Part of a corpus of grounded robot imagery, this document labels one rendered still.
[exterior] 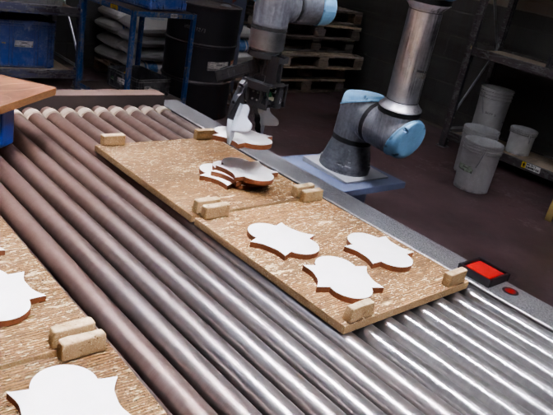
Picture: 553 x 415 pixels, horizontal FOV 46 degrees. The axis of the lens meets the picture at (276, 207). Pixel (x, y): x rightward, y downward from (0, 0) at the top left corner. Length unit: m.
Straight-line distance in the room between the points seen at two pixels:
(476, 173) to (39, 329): 4.30
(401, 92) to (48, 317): 1.11
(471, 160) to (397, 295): 3.85
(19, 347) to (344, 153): 1.20
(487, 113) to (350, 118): 4.22
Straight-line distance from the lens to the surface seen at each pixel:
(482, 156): 4.93
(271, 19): 1.37
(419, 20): 1.70
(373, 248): 1.28
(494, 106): 5.99
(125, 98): 2.03
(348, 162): 1.87
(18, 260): 1.08
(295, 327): 1.03
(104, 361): 0.87
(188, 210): 1.31
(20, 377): 0.85
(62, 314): 0.96
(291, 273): 1.14
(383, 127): 1.76
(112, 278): 1.08
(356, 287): 1.12
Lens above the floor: 1.46
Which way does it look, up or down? 22 degrees down
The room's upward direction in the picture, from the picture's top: 11 degrees clockwise
